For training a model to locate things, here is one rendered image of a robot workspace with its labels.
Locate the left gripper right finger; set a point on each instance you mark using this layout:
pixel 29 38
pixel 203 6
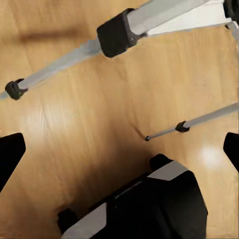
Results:
pixel 231 148

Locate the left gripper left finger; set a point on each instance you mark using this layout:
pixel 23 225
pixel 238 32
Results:
pixel 12 148

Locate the camera tripod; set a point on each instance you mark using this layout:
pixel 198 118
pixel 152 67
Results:
pixel 153 18

